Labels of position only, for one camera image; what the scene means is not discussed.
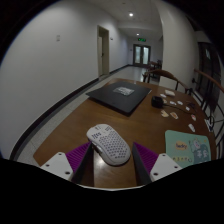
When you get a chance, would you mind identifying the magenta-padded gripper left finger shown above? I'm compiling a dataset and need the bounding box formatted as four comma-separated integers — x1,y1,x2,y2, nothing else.
40,142,95,185

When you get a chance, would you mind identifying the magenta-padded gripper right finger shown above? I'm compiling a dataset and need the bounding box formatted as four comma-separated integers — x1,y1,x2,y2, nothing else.
132,141,183,187

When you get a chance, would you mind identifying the white perforated computer mouse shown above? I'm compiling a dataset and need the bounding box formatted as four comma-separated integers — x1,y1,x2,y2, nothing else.
86,123,132,167

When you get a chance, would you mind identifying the green cartoon-print mouse pad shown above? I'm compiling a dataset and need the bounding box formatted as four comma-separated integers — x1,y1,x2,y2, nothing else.
164,129,212,169

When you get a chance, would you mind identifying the white notepad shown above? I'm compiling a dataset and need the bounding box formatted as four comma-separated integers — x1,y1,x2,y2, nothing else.
203,118,214,133

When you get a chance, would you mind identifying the small black box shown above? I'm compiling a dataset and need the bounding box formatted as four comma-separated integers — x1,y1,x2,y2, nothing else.
151,95,165,109

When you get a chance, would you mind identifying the black closed laptop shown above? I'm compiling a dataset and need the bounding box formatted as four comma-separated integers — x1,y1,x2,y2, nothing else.
85,80,153,117

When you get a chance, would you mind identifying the wooden curved-back chair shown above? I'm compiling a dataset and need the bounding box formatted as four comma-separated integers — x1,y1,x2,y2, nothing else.
142,68,193,96

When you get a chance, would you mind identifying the wood-topped black metal railing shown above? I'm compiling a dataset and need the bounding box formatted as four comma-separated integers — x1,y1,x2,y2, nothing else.
193,68,224,161

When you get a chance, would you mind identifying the dark wooden chair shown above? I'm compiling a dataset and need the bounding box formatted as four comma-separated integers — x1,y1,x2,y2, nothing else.
146,59,163,83

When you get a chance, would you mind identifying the dark framed window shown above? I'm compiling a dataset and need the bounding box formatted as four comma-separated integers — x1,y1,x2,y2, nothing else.
196,41,222,101

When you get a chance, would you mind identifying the glass double door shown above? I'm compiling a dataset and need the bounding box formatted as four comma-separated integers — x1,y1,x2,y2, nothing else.
132,43,152,67

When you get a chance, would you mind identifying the wooden side door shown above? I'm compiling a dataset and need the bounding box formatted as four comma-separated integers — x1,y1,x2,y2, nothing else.
97,25,111,78

